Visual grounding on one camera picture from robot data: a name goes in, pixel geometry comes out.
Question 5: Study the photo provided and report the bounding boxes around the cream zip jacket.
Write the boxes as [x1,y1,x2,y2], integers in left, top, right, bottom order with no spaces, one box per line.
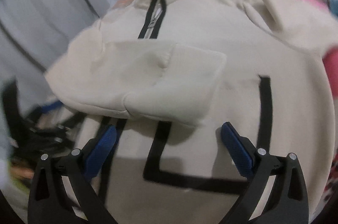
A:
[45,0,337,223]

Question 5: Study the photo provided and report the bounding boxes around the white curtain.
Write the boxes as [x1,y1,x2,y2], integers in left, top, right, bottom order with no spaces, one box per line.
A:
[1,0,110,110]

